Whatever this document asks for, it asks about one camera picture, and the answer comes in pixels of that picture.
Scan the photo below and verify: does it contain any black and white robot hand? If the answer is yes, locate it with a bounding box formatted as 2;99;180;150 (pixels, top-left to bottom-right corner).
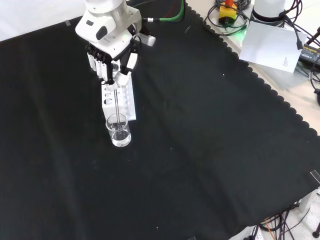
86;34;141;92

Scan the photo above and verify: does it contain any clear glass rod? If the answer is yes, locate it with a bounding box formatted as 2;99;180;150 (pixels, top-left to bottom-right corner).
113;89;121;131

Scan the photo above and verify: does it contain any white test tube rack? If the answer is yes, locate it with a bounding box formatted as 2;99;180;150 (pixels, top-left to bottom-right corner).
100;74;138;121

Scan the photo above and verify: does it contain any clear glass beaker with water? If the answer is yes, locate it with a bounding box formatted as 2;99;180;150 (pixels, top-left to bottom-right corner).
105;112;132;148

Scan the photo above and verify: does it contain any black bench cloth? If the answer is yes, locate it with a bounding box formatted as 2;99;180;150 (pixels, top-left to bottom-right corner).
0;0;320;240

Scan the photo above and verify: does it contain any yellow stop button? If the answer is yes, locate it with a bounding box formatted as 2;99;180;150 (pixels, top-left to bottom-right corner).
218;0;238;26

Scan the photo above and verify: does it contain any pale white board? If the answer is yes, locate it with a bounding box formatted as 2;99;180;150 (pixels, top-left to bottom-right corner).
238;20;308;74

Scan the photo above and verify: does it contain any white cylinder with black band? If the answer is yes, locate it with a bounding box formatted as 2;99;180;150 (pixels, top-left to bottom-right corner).
250;0;288;28

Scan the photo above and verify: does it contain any black power adapter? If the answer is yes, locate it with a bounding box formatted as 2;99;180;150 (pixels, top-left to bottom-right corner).
298;43;320;64

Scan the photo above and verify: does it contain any white power strip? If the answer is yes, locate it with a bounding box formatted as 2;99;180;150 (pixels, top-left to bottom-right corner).
243;224;264;240

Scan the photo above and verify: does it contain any clear tape strip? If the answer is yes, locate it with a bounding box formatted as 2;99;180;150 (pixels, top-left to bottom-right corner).
309;169;320;186

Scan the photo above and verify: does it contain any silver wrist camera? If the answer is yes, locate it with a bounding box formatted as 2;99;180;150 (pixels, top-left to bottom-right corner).
136;32;157;48

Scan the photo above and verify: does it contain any thick green cable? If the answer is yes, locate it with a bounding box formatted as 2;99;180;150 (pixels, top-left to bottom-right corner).
147;0;186;23

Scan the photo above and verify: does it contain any black looped cable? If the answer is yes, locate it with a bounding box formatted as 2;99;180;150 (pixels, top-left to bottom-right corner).
202;0;251;36

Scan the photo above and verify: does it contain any black cable with plug end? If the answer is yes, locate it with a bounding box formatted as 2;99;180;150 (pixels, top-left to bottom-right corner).
281;9;303;51

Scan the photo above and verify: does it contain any black floor cable bundle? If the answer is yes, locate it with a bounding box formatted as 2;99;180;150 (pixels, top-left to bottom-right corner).
258;207;320;240

